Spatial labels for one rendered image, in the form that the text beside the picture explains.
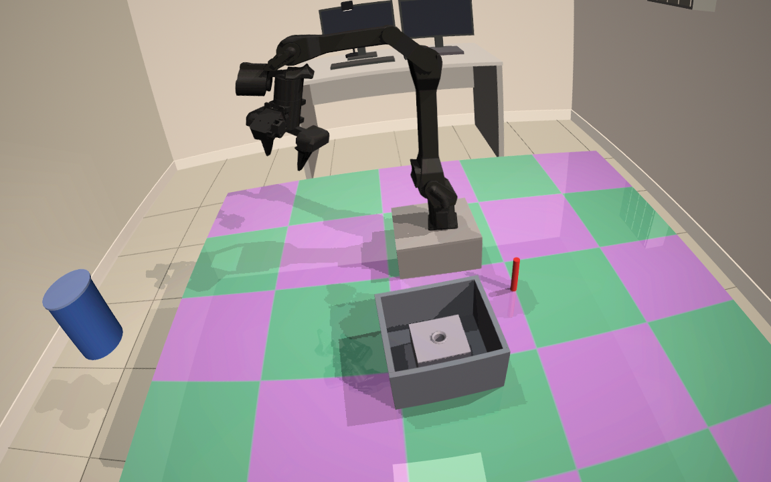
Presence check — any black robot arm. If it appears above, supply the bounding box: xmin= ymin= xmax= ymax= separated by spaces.
xmin=235 ymin=25 xmax=458 ymax=230

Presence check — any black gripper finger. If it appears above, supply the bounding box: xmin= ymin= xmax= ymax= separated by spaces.
xmin=261 ymin=141 xmax=274 ymax=157
xmin=294 ymin=147 xmax=312 ymax=171

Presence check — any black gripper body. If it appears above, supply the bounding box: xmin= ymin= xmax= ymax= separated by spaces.
xmin=246 ymin=98 xmax=330 ymax=153

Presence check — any red peg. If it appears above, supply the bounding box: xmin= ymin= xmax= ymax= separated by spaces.
xmin=510 ymin=258 xmax=520 ymax=291

